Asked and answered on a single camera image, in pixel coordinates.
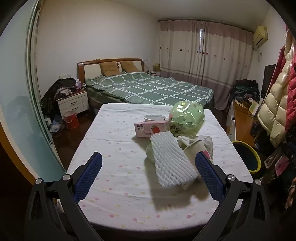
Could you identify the red bucket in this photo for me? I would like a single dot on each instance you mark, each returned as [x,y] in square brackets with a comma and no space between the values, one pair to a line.
[70,120]

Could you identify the dotted white tablecloth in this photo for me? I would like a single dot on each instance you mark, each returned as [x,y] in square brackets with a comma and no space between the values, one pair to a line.
[115,143]

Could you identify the black bin with yellow rim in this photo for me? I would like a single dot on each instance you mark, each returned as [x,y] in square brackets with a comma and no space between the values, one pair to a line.
[245,155]

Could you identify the crumpled plastic bag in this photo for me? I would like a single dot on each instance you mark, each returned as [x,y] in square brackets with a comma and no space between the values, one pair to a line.
[54,126]

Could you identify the pile of dark clothes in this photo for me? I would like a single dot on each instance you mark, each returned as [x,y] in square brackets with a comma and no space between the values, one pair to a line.
[57,88]

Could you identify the pink and white curtain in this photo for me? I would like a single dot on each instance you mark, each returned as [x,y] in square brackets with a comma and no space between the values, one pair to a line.
[185,58]

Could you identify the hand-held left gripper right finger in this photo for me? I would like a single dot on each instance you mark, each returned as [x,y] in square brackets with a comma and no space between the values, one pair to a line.
[209,178]

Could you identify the white paper bowl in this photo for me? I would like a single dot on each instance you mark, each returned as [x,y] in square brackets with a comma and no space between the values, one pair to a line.
[152,117]

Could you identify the wooden cabinet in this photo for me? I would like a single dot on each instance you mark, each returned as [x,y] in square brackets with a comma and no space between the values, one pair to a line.
[242,120]

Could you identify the white wall socket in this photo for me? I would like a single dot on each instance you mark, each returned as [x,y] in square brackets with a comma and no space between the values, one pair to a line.
[64,76]

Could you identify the white foam fruit net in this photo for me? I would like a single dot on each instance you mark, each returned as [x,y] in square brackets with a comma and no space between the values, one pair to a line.
[168,160]

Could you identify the cream puffer jacket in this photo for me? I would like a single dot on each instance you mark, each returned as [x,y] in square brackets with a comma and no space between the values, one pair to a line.
[277,104]

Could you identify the frosted glass sliding door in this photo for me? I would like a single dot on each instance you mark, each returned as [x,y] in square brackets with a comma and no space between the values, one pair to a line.
[18,104]

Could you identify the brown bear face pillow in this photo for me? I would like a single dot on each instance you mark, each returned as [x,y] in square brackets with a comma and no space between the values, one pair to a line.
[129,66]
[110,68]

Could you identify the green booklet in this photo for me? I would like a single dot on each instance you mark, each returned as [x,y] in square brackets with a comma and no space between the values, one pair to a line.
[254,107]

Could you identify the green and white plastic bottle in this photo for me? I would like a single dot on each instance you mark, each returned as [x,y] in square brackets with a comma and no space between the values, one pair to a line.
[150,151]

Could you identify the heap of mixed clothes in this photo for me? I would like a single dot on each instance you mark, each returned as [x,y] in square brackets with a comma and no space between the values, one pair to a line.
[245,91]

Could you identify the green plastic bag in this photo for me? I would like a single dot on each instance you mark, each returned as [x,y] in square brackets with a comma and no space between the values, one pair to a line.
[187,115]

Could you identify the black television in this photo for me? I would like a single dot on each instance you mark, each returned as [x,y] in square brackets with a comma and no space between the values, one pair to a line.
[268,78]

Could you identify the small bedside table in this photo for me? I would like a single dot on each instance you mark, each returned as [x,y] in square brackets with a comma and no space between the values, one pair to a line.
[154,73]

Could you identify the pink floral cloth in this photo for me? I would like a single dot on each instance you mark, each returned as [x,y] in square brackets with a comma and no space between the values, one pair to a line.
[284,164]

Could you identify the small cardboard box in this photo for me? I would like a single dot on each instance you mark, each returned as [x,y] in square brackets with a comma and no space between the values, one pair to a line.
[156,67]

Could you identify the yellowed air conditioner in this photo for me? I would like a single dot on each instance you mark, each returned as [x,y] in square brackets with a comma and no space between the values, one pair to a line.
[260,36]

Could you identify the white nightstand with drawers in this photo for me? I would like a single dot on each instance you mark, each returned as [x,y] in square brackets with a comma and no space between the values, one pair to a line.
[72,104]

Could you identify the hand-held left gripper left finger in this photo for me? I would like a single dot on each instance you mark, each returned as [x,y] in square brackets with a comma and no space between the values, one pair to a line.
[89,176]

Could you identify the pink strawberry milk carton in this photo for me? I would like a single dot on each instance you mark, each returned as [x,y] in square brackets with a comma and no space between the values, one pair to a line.
[145,129]

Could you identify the red puffer jacket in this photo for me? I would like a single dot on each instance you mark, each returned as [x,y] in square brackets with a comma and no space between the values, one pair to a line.
[291,104]

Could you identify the wooden bed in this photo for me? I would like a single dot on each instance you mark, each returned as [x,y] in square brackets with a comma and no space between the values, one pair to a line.
[92,69]

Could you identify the white tissue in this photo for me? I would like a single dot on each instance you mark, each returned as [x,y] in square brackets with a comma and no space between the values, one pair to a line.
[196,144]

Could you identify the green checked duvet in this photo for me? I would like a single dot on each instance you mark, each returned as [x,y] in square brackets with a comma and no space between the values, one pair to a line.
[150,88]

